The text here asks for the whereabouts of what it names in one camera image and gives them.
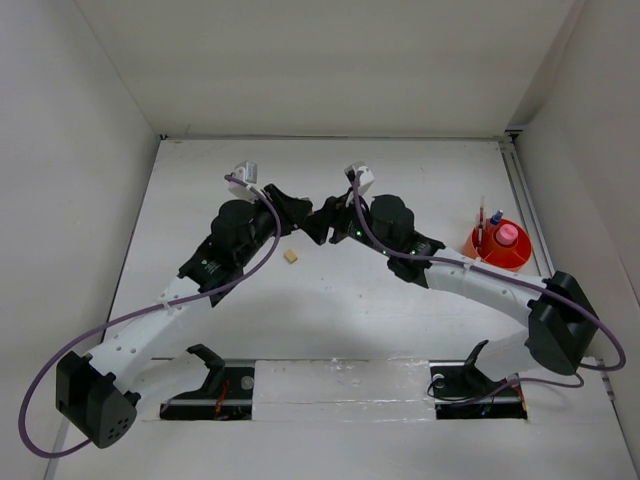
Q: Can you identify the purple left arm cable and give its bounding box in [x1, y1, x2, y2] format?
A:
[18, 172, 284, 459]

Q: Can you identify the pink capped item in container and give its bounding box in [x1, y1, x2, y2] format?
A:
[494, 224, 519, 247]

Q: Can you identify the clear spray bottle blue cap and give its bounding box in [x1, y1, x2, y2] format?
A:
[488, 210, 504, 230]

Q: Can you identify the yellow eraser cube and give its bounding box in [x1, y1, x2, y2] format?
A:
[283, 250, 298, 264]

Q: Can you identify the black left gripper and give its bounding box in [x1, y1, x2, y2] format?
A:
[236, 185, 310, 267]

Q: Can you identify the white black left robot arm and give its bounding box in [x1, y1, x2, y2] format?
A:
[56, 185, 312, 449]

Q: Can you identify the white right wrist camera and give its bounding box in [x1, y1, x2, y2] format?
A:
[344, 162, 375, 195]

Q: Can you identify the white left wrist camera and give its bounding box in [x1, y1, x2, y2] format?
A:
[225, 161, 258, 200]

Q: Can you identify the red ink pen refill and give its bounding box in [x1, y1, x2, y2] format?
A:
[476, 195, 486, 253]

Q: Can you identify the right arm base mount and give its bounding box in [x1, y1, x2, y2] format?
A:
[426, 340, 528, 420]

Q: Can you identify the orange round stationery container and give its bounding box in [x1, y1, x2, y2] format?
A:
[462, 219, 533, 272]

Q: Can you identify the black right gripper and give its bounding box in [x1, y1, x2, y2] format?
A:
[300, 187, 395, 258]

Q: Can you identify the aluminium frame rail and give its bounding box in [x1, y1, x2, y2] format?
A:
[499, 130, 554, 276]

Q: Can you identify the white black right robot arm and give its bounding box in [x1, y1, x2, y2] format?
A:
[303, 195, 597, 394]

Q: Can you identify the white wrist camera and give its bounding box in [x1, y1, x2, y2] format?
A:
[225, 161, 258, 200]
[344, 162, 375, 195]

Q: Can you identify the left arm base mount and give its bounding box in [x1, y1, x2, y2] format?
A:
[159, 344, 256, 422]

